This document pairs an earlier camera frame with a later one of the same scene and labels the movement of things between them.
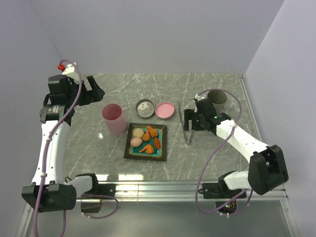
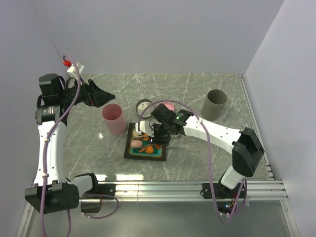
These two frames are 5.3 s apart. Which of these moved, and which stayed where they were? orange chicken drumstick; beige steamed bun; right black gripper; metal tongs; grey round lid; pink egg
Moved: metal tongs; right black gripper
Stayed: orange chicken drumstick; beige steamed bun; pink egg; grey round lid
